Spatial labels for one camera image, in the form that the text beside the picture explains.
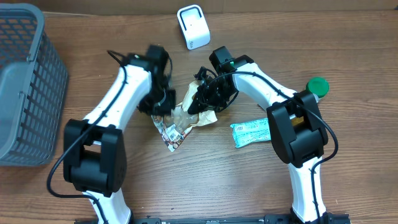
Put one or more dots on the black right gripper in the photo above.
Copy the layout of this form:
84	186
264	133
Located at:
208	103

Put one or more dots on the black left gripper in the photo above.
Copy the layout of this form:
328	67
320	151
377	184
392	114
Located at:
166	109

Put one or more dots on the brown snack pouch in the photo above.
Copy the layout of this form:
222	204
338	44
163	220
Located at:
176	127

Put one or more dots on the teal snack wrapper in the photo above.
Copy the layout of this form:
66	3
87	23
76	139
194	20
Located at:
250	132

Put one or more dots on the green lid jar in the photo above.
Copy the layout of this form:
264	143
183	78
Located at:
318	86

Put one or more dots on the yellow dish soap bottle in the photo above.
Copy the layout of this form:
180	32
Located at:
297	120

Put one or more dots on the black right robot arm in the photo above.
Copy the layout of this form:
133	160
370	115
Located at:
298	133

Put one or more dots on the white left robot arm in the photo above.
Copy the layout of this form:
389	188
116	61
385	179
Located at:
94	158

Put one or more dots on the white barcode scanner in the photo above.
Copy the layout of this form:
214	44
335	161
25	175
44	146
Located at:
194	27

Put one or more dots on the grey plastic mesh basket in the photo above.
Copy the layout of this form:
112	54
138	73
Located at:
34	82

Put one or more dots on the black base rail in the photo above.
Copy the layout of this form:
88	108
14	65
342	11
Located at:
211	221

